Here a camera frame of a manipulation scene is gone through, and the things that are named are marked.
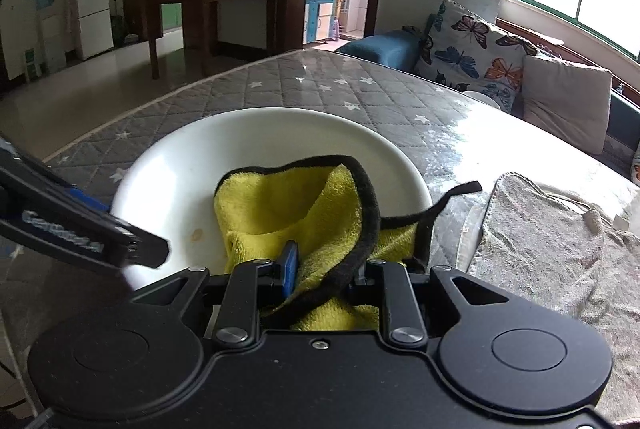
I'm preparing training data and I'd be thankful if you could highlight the white fridge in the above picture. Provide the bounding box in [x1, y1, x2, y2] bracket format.
[74, 0, 115, 61]

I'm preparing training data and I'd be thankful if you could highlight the grey towel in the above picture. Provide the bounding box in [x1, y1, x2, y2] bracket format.
[465, 171, 640, 422]

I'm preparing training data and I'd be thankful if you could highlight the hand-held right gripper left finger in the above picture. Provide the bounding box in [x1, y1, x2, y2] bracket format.
[131, 240, 301, 345]

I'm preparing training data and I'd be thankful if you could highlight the small white bowl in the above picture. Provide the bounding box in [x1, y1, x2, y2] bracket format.
[462, 90, 502, 110]

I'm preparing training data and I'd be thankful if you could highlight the grey quilted star tablecloth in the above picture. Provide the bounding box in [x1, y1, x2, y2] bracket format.
[0, 48, 640, 429]

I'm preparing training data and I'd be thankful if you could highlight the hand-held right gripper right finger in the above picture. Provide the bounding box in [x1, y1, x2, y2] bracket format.
[347, 259, 508, 344]

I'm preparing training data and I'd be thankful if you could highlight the yellow cloth with black edge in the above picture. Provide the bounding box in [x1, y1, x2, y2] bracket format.
[213, 155, 483, 332]

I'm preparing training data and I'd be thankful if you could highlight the blue children's cabinet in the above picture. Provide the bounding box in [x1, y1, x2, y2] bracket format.
[304, 0, 346, 44]

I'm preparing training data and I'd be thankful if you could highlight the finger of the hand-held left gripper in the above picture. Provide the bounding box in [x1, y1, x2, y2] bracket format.
[0, 136, 113, 215]
[0, 156, 171, 269]

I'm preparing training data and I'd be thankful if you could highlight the large butterfly print cushion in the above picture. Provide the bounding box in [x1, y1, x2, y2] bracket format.
[412, 0, 538, 112]

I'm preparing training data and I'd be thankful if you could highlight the beige cushion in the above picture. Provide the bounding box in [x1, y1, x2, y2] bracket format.
[520, 55, 613, 154]

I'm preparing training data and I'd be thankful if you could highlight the large white bowl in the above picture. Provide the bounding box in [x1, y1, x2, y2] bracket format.
[110, 107, 434, 292]

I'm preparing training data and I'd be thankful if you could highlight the blue sofa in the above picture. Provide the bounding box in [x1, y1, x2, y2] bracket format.
[334, 29, 640, 170]

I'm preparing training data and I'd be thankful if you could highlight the white water dispenser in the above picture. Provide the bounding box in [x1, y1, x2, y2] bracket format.
[34, 0, 68, 74]

